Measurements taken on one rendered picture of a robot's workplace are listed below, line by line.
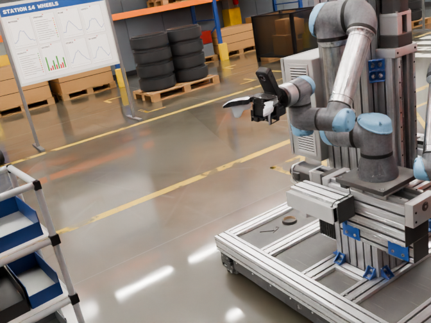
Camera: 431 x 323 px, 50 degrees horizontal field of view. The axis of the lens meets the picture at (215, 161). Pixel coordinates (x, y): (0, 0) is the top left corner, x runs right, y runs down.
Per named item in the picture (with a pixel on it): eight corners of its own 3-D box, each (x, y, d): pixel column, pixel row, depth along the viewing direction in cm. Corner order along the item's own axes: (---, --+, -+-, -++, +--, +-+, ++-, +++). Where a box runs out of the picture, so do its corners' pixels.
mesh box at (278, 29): (295, 63, 920) (290, 12, 887) (256, 61, 1024) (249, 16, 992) (327, 54, 961) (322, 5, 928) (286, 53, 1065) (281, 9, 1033)
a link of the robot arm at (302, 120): (315, 139, 152) (312, 106, 149) (287, 136, 160) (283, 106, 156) (328, 131, 158) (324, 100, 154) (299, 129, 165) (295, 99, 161)
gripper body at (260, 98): (269, 126, 140) (291, 114, 148) (268, 99, 137) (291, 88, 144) (249, 121, 145) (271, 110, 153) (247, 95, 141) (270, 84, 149)
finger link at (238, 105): (224, 122, 141) (253, 117, 143) (222, 103, 139) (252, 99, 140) (221, 118, 144) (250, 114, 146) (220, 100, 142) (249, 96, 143)
